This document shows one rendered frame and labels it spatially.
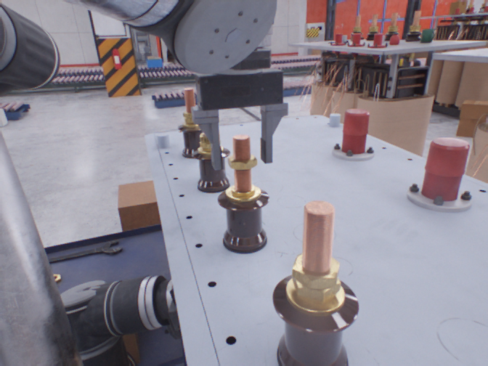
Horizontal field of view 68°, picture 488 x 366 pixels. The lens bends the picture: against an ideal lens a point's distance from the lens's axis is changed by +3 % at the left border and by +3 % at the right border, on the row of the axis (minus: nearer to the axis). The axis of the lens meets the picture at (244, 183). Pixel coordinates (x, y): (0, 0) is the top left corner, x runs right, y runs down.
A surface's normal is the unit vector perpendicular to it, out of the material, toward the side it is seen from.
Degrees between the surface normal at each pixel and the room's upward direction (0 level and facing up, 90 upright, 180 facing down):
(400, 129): 90
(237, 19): 132
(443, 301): 0
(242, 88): 90
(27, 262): 72
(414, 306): 0
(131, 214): 90
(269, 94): 90
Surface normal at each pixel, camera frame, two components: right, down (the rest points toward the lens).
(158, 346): -0.04, -0.91
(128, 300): -0.22, -0.47
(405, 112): 0.29, 0.38
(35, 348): 0.50, -0.01
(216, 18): 0.49, 0.80
